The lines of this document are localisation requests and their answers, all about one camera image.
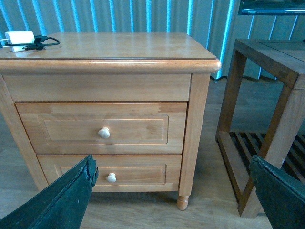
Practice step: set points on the wooden drawer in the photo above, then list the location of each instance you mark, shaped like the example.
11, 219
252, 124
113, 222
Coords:
135, 128
134, 173

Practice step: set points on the dark wooden side table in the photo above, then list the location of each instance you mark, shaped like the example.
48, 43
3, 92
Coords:
268, 122

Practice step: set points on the round lower drawer knob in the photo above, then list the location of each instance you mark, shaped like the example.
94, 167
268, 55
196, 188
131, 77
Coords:
111, 178

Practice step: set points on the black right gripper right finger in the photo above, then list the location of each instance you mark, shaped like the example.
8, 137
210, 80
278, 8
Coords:
281, 196

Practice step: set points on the white charger with black cable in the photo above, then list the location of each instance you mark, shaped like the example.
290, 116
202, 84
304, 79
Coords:
19, 41

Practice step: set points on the dark shelf edge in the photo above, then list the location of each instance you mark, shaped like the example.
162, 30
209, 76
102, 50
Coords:
271, 7

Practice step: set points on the round upper drawer knob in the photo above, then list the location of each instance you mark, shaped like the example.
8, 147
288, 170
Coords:
104, 133

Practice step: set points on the round drawer knob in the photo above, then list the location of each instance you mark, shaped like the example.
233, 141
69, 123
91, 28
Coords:
111, 178
104, 133

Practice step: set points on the light wooden nightstand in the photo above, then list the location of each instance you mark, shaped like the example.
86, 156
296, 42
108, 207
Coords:
110, 68

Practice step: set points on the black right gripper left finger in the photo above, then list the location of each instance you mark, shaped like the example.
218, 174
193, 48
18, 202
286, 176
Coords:
61, 205

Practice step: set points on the grey pleated curtain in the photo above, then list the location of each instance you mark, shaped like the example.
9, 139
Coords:
215, 24

